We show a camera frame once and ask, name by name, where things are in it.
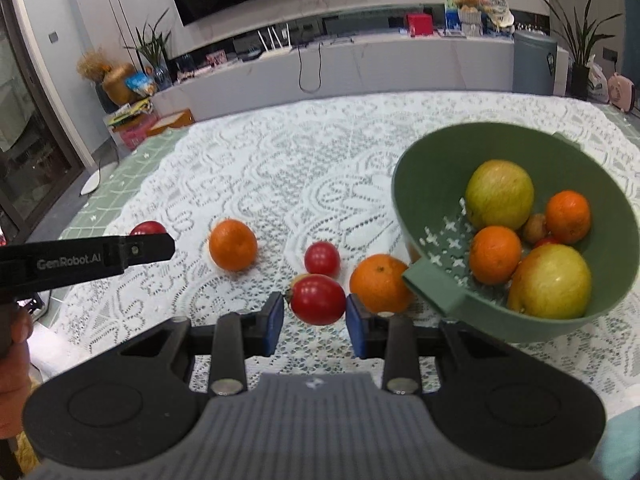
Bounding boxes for pink box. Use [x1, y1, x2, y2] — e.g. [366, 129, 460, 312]
[114, 114, 161, 151]

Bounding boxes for blue snack bag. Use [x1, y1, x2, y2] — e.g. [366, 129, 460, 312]
[125, 72, 157, 97]

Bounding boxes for white knitted pot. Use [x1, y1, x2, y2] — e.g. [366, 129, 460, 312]
[457, 10, 483, 37]

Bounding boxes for yellow fuzzy blanket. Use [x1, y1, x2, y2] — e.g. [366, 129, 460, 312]
[7, 430, 38, 478]

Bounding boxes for red box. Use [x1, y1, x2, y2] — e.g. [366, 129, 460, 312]
[406, 12, 433, 37]

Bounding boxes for black hanging cable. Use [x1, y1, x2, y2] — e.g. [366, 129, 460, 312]
[298, 45, 323, 93]

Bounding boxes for green plastic colander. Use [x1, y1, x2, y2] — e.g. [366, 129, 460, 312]
[391, 121, 640, 343]

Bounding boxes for pink heater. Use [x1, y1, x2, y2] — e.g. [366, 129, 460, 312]
[607, 72, 637, 112]

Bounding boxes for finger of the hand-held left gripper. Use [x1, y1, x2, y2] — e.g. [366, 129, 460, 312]
[120, 232, 176, 267]

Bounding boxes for person's left hand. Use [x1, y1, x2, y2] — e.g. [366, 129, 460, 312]
[0, 306, 42, 441]

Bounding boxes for white marble television cabinet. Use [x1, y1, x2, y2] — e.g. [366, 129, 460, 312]
[150, 35, 518, 123]

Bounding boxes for golden vase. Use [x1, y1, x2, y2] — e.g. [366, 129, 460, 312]
[102, 63, 138, 106]

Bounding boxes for orange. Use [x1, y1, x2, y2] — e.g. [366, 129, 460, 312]
[468, 226, 523, 286]
[208, 219, 258, 273]
[349, 254, 416, 313]
[544, 190, 592, 245]

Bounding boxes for light teal blanket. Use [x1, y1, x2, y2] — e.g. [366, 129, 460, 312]
[592, 405, 640, 480]

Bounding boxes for yellow-green apple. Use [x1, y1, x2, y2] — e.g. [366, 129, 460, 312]
[507, 243, 593, 319]
[465, 159, 535, 231]

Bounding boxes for long-leaf plant in black pot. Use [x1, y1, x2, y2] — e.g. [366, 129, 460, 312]
[537, 0, 623, 101]

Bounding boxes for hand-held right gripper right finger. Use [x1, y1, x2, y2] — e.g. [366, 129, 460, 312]
[345, 294, 506, 395]

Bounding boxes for white plastic bag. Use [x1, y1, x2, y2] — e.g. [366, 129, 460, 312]
[587, 57, 610, 103]

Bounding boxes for green plant in glass vase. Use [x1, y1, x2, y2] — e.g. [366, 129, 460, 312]
[125, 7, 173, 92]

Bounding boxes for stack of colourful papers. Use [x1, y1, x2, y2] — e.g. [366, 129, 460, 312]
[104, 99, 153, 128]

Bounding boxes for grey trash bin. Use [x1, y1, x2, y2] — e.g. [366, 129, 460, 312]
[512, 30, 558, 96]

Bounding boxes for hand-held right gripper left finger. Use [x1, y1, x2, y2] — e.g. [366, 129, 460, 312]
[120, 291, 286, 395]

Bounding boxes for glass sliding door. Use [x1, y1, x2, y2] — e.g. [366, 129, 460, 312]
[0, 0, 86, 226]

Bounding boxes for green checkered tablecloth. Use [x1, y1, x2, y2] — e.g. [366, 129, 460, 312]
[57, 91, 640, 241]

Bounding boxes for dried flowers in dark vase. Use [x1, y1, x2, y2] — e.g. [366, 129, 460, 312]
[76, 49, 108, 113]

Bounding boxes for white router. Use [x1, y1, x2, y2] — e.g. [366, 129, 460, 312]
[257, 24, 294, 59]

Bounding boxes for white patterned paper fan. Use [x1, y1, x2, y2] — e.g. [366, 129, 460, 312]
[480, 0, 515, 31]

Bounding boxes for orange flat box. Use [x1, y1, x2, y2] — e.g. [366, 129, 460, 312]
[145, 109, 196, 137]

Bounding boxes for white lace tablecloth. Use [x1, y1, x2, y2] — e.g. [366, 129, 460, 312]
[50, 91, 640, 411]

